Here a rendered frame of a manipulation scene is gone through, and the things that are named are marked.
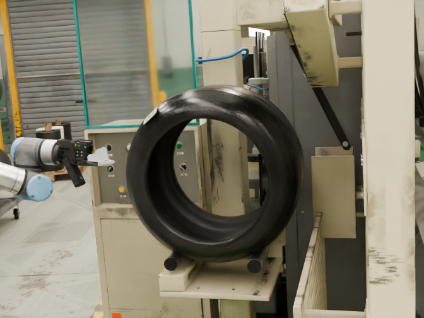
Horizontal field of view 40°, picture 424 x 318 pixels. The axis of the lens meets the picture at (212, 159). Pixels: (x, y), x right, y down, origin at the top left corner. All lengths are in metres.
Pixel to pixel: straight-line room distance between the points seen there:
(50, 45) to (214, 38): 9.49
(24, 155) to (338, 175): 1.10
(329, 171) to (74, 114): 9.66
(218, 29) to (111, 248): 1.22
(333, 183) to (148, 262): 1.08
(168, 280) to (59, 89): 9.72
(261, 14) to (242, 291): 0.91
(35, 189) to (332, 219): 1.03
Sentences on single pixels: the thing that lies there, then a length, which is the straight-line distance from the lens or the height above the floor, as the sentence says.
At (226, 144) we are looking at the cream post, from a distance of 2.18.
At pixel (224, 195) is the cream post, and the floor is 1.04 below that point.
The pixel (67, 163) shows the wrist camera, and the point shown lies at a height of 1.23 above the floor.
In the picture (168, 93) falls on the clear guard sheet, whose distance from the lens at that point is 2.62.
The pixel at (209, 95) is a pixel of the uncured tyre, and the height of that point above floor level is 1.45.
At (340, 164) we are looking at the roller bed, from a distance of 2.07.
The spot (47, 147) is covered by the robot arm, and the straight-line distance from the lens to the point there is 2.12.
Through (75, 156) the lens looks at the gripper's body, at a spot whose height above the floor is 1.25.
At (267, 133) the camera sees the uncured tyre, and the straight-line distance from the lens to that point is 1.77.
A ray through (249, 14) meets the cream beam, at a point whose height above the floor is 1.66.
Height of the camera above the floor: 1.57
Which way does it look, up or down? 10 degrees down
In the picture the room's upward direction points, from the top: 4 degrees counter-clockwise
